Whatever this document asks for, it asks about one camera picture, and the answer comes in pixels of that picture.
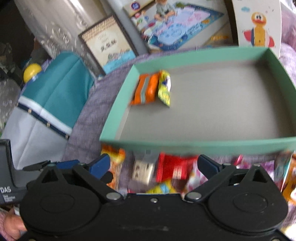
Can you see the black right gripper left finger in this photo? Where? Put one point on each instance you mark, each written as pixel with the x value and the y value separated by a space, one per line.
pixel 96 176

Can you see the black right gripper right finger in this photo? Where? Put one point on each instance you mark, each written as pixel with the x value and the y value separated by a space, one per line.
pixel 216 174

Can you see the yellow wafer snack packet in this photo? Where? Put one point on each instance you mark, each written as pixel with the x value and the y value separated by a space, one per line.
pixel 163 188

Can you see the orange grey snack packet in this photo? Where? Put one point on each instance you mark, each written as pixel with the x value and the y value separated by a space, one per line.
pixel 146 89

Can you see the yellow green snack packet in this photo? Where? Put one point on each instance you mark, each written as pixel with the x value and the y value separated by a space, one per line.
pixel 164 88

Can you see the person's left hand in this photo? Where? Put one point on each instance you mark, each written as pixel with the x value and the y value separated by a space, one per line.
pixel 12 226

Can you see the orange chips snack packet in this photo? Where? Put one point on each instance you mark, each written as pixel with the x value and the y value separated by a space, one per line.
pixel 117 157

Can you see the red square snack packet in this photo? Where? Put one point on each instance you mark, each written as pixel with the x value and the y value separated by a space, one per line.
pixel 174 167

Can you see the clear white nougat packet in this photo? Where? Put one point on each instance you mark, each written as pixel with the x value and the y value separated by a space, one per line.
pixel 144 166

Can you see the blue white snack packet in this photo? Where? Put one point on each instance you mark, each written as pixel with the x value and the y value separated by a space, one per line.
pixel 281 168

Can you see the mint green cardboard tray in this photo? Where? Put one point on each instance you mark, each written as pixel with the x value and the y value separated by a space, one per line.
pixel 203 101

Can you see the teal white fabric bag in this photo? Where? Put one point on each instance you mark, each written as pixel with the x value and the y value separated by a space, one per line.
pixel 42 121

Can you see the yellow plastic ball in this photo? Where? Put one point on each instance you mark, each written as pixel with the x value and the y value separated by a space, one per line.
pixel 31 71

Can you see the brown framed pastry box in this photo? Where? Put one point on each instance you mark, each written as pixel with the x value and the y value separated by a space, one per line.
pixel 108 44

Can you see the white duck toy box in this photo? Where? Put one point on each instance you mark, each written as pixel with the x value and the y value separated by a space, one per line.
pixel 258 23

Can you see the kids drawing mat box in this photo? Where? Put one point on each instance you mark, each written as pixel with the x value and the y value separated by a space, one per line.
pixel 174 25

